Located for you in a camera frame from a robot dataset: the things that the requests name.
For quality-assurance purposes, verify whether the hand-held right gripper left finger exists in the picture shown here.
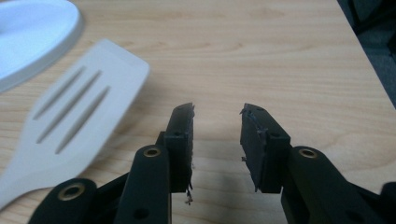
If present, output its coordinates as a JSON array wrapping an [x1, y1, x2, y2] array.
[[113, 102, 196, 224]]

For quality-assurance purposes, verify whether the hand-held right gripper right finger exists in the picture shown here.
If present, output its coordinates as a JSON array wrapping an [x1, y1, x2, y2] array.
[[239, 103, 379, 224]]

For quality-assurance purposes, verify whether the white plate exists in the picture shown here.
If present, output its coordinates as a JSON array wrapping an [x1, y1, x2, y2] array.
[[0, 0, 84, 93]]

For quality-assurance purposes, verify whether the white slotted spatula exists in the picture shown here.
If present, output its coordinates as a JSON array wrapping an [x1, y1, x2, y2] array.
[[0, 37, 151, 210]]

